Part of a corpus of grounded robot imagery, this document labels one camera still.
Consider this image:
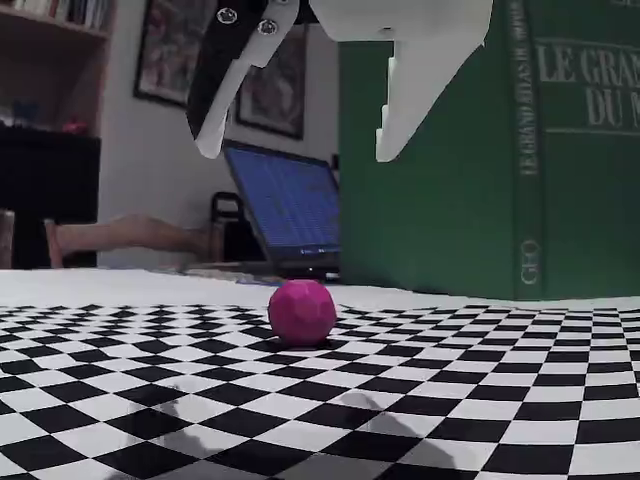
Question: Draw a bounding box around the wooden wall shelf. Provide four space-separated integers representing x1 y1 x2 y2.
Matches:
0 0 119 132

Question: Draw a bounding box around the light wooden chair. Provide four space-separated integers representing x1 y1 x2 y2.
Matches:
43 213 224 269

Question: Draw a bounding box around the open black laptop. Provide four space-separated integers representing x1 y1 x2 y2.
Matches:
222 142 342 281

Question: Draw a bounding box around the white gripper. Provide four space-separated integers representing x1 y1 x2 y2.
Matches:
308 0 495 162

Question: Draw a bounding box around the black chair back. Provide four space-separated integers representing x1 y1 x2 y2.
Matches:
209 192 251 262

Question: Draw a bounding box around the black white checkered mat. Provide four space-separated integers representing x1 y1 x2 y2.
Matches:
0 268 640 480

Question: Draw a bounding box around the pink faceted ball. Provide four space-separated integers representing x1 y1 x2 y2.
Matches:
268 278 337 349

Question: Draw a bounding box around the small black framed picture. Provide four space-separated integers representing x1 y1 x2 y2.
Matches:
234 22 307 141

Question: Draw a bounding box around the large black framed picture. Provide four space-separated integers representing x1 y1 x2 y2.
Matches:
132 0 207 109

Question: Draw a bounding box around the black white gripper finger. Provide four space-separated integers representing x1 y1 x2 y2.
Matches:
185 0 301 160

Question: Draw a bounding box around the green atlas book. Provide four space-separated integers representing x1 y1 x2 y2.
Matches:
338 0 640 302

